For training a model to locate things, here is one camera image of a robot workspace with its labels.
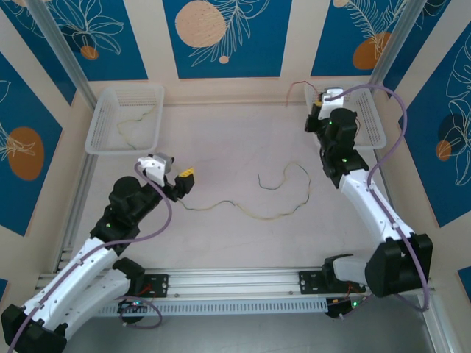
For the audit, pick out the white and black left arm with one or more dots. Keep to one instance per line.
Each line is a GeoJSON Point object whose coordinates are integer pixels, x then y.
{"type": "Point", "coordinates": [73, 272]}

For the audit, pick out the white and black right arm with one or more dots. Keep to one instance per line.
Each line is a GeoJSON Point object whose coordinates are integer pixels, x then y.
{"type": "Point", "coordinates": [371, 206]}

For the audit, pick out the white plastic mesh basket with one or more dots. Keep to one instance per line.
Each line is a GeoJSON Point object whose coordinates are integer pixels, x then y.
{"type": "Point", "coordinates": [371, 121]}
{"type": "Point", "coordinates": [110, 99]}

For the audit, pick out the black mounting plate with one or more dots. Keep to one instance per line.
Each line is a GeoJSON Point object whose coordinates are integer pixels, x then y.
{"type": "Point", "coordinates": [160, 285]}
{"type": "Point", "coordinates": [309, 283]}

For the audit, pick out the black controller board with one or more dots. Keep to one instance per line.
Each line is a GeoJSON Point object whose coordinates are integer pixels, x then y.
{"type": "Point", "coordinates": [336, 310]}
{"type": "Point", "coordinates": [129, 310]}

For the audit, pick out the aluminium side rail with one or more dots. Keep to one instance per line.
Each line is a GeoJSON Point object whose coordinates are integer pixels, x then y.
{"type": "Point", "coordinates": [391, 189]}
{"type": "Point", "coordinates": [79, 198]}

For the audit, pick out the aluminium frame post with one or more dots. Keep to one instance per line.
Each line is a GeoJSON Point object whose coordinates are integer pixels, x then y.
{"type": "Point", "coordinates": [393, 40]}
{"type": "Point", "coordinates": [59, 48]}

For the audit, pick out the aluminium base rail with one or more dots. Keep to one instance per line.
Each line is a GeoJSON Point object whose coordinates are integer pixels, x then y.
{"type": "Point", "coordinates": [235, 281]}

